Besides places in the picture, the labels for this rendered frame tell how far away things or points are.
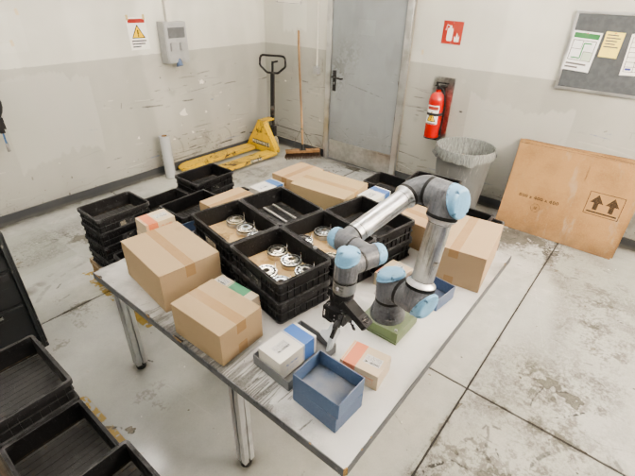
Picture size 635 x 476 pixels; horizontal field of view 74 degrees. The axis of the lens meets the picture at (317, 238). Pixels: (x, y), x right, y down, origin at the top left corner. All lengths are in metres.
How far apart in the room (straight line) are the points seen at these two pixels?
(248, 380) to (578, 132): 3.63
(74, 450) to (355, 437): 1.14
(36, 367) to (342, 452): 1.44
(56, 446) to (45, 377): 0.31
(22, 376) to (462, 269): 2.06
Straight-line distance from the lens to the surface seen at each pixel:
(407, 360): 1.80
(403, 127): 5.02
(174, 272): 1.95
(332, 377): 1.60
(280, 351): 1.65
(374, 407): 1.63
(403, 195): 1.56
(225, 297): 1.81
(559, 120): 4.46
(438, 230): 1.57
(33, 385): 2.26
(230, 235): 2.29
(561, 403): 2.88
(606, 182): 4.35
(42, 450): 2.16
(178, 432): 2.48
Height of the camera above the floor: 1.99
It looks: 31 degrees down
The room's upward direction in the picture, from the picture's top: 2 degrees clockwise
